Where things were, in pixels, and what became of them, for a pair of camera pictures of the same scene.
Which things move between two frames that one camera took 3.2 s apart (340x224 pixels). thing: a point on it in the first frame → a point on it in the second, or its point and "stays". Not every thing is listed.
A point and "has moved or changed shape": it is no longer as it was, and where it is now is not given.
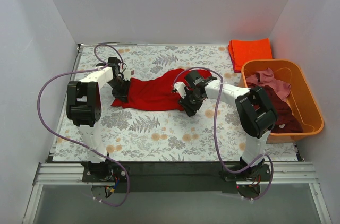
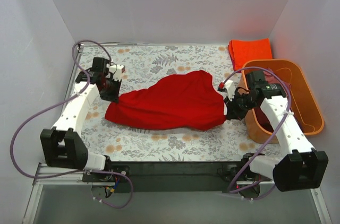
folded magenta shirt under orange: (235, 71) stays
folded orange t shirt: (243, 50) stays
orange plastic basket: (302, 102) stays
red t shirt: (154, 91) has moved or changed shape
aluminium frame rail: (70, 174) stays
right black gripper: (189, 101) → (234, 107)
